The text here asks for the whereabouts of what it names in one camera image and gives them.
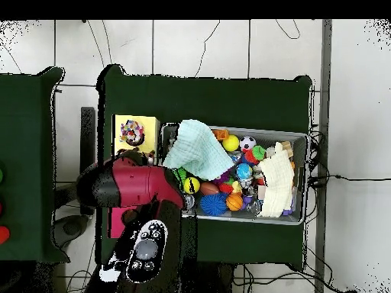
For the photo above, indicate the multicolour spotted cloth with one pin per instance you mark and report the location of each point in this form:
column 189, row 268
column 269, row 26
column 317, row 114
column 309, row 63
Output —
column 132, row 132

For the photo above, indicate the light blue cloth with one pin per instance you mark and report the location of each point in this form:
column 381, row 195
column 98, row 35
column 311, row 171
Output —
column 198, row 149

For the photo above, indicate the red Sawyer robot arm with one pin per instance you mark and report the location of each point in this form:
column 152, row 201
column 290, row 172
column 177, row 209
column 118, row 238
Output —
column 137, row 183

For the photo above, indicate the wooden box with three holes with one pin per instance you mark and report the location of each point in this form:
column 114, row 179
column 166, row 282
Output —
column 149, row 128

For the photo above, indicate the clear mesh bin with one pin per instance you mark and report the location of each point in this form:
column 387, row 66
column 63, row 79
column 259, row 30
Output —
column 275, row 134

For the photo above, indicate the black flat stand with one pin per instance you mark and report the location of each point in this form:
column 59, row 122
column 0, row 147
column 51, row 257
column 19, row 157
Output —
column 88, row 131

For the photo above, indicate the yellow ball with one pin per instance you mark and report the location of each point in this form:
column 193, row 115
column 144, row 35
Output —
column 188, row 186

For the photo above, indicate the small brown football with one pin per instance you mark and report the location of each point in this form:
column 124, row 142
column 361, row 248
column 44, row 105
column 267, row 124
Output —
column 209, row 188

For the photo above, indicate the orange plastic block toy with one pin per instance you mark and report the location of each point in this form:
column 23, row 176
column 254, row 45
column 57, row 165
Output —
column 220, row 134

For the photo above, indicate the dark green table cloth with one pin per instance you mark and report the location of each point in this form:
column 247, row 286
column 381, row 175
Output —
column 24, row 152
column 213, row 100

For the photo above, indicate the blue spiky ball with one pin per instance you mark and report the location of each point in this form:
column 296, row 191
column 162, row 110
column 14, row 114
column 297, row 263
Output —
column 213, row 204

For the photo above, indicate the grey round base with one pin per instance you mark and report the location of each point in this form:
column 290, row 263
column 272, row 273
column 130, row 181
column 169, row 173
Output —
column 70, row 229

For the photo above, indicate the blue globe ball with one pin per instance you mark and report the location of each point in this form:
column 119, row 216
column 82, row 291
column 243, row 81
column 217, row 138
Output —
column 244, row 171

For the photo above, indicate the small orange basketball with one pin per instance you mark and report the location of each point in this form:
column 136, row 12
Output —
column 234, row 202

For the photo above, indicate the small soccer ball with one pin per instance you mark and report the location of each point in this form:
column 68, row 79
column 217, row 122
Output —
column 248, row 143

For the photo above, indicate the cream white cloth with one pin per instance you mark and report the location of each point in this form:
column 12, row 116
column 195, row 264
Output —
column 278, row 183

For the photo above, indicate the red round object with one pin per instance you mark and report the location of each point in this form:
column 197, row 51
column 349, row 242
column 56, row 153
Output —
column 3, row 235

